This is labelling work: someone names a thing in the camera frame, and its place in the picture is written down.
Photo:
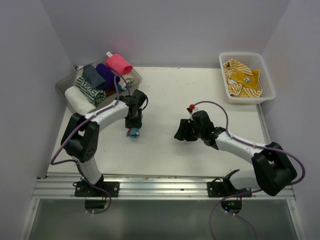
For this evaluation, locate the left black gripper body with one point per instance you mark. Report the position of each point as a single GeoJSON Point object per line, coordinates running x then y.
{"type": "Point", "coordinates": [134, 121]}

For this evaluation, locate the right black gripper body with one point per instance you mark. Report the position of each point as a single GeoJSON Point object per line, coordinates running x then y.
{"type": "Point", "coordinates": [199, 131]}

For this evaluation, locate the light blue towel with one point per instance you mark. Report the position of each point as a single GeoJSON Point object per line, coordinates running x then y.
{"type": "Point", "coordinates": [133, 132]}

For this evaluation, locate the pink towel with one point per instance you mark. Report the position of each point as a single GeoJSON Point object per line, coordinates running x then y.
{"type": "Point", "coordinates": [118, 64]}

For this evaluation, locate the grey plastic bin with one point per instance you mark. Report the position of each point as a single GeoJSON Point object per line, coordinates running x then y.
{"type": "Point", "coordinates": [62, 85]}

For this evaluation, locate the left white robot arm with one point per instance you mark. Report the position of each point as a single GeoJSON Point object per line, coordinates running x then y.
{"type": "Point", "coordinates": [80, 139]}

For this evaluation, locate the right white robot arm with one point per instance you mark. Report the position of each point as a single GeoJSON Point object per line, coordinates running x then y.
{"type": "Point", "coordinates": [272, 170]}

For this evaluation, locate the orange rolled towel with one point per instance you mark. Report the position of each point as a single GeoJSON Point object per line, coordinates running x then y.
{"type": "Point", "coordinates": [110, 91]}

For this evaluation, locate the beige teal rolled towel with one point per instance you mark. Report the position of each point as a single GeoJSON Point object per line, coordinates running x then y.
{"type": "Point", "coordinates": [127, 83]}

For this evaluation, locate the green patterned rolled towel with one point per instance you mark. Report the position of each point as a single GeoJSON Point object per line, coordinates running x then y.
{"type": "Point", "coordinates": [94, 96]}

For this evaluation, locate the purple rolled towel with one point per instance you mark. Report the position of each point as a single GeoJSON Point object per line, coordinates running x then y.
{"type": "Point", "coordinates": [107, 74]}

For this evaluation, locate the white rolled towel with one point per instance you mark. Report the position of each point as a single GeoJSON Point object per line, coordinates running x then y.
{"type": "Point", "coordinates": [78, 101]}

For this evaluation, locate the yellow striped towel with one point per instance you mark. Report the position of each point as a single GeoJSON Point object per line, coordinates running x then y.
{"type": "Point", "coordinates": [242, 81]}

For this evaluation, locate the grey rolled towel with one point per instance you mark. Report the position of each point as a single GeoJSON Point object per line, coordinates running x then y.
{"type": "Point", "coordinates": [91, 75]}

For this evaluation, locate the white plastic basket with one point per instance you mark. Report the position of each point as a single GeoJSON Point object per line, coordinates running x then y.
{"type": "Point", "coordinates": [253, 61]}

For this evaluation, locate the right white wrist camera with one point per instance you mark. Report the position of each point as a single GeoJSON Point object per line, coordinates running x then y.
{"type": "Point", "coordinates": [192, 109]}

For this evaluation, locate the aluminium mounting rail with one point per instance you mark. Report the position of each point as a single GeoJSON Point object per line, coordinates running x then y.
{"type": "Point", "coordinates": [135, 187]}

